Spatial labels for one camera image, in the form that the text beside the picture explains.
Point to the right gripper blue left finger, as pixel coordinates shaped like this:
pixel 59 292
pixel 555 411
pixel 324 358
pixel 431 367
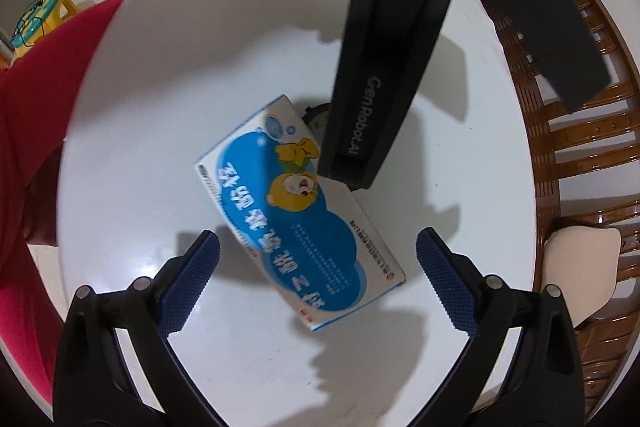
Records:
pixel 168 298

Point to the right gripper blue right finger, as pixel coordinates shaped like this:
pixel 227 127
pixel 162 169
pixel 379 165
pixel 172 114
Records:
pixel 475 303

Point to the blue white medicine box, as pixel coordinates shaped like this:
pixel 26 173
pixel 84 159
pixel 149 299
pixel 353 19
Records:
pixel 306 233

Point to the beige cushion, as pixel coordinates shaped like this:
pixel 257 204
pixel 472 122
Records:
pixel 582 262

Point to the long wooden bench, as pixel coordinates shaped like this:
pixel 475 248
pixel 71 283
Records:
pixel 578 160

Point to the red trousers leg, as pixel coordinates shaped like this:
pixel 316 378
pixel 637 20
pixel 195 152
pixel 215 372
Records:
pixel 38 94

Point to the yellow teal stool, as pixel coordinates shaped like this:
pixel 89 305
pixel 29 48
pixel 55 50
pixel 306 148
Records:
pixel 40 19

